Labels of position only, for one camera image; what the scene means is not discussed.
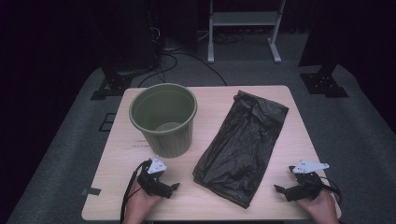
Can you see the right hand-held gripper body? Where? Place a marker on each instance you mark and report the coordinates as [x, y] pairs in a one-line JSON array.
[[306, 186]]

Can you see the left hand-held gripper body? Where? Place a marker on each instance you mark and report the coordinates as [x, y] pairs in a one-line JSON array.
[[154, 185]]

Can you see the green plastic bin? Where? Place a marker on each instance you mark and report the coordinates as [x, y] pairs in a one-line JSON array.
[[169, 143]]

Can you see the black garbage bag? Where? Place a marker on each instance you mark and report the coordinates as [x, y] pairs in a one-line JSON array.
[[243, 149]]

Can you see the person's right hand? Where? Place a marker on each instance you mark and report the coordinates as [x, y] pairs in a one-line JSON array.
[[320, 209]]

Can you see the grey tape strip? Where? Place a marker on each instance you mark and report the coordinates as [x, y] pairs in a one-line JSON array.
[[91, 191]]

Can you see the black metal stand base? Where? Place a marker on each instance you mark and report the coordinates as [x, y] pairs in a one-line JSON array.
[[113, 84], [323, 84]]

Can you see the dark equipment cabinet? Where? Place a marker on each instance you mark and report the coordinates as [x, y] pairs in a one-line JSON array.
[[130, 37]]

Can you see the white metal stand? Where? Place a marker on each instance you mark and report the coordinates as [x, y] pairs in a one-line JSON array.
[[244, 18]]

